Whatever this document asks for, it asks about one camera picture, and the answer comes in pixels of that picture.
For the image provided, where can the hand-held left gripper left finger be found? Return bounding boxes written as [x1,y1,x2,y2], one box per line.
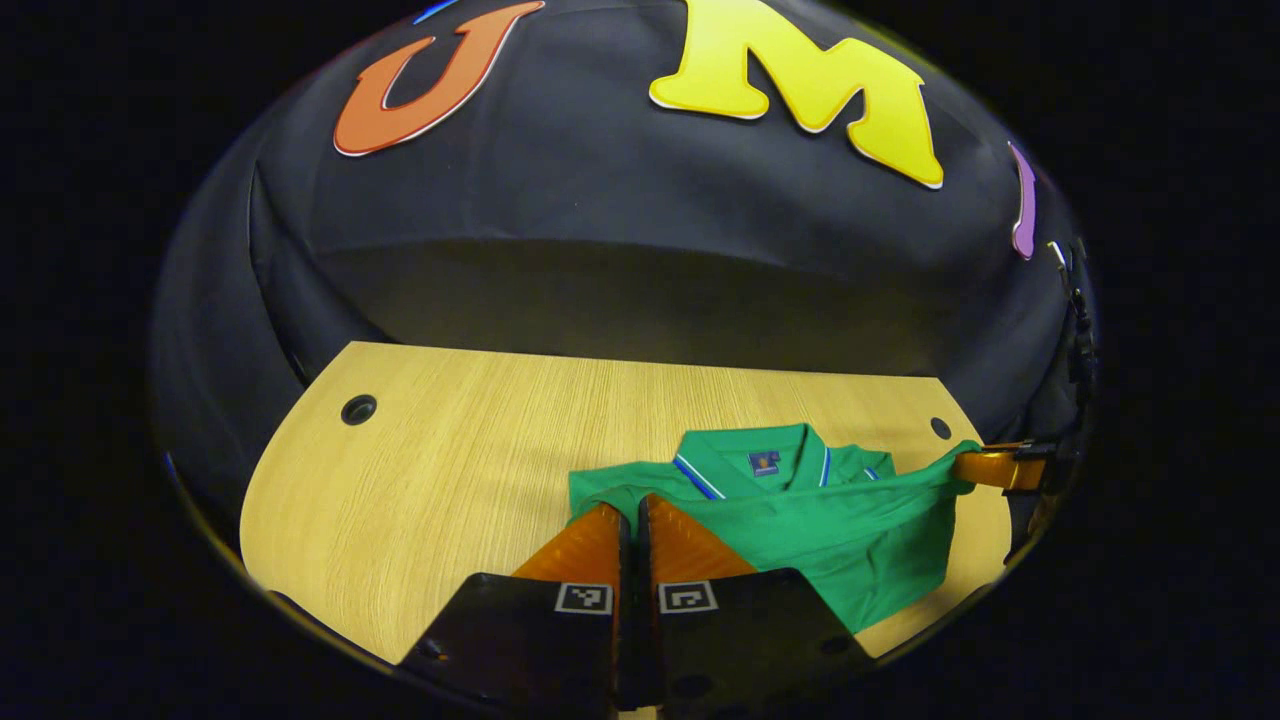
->
[398,502,631,716]

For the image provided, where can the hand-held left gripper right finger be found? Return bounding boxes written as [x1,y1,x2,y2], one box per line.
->
[638,493,879,716]

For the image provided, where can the green T-shirt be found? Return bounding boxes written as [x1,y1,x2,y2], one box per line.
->
[567,423,986,634]

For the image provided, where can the black backdrop cloth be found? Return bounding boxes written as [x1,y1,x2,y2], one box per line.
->
[150,0,1096,561]

